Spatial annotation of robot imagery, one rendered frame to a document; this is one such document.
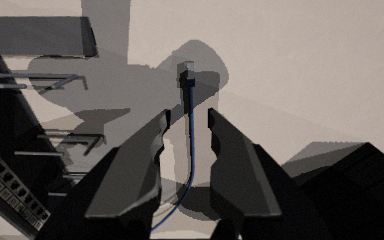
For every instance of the dark blue network cable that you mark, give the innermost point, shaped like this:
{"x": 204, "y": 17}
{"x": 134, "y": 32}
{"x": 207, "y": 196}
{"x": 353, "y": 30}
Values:
{"x": 190, "y": 90}

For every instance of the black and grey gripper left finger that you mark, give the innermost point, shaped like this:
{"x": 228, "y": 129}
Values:
{"x": 124, "y": 185}

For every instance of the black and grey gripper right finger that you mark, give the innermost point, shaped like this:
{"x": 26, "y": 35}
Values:
{"x": 250, "y": 188}

